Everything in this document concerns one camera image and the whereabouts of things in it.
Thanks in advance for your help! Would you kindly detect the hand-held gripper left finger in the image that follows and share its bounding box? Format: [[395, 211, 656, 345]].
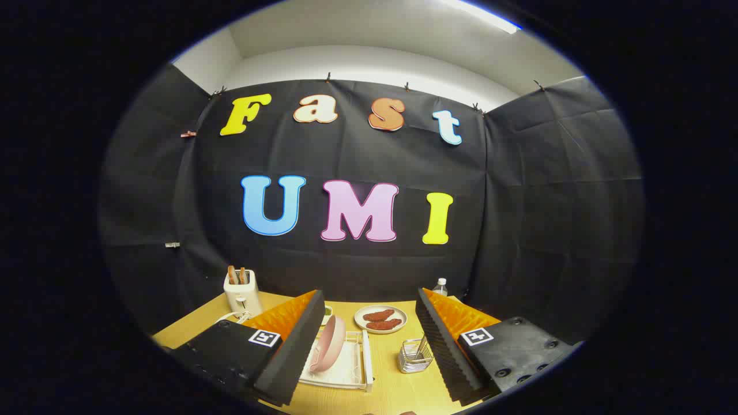
[[170, 289, 326, 407]]

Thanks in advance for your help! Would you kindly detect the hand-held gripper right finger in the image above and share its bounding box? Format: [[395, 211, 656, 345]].
[[415, 287, 576, 406]]

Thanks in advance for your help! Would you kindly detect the metal wire basket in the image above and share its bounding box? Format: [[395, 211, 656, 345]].
[[397, 338, 434, 374]]

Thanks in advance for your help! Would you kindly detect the pink plate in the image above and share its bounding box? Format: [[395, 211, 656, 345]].
[[308, 314, 347, 374]]

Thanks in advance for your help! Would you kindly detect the white wire dish rack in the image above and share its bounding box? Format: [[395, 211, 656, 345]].
[[299, 329, 374, 394]]

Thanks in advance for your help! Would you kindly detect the white plate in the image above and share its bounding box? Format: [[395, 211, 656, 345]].
[[354, 305, 408, 335]]

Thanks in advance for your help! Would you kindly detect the white toaster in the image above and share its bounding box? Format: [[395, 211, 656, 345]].
[[223, 270, 263, 316]]

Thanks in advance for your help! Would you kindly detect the black backdrop cloth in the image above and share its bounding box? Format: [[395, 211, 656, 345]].
[[98, 63, 643, 346]]

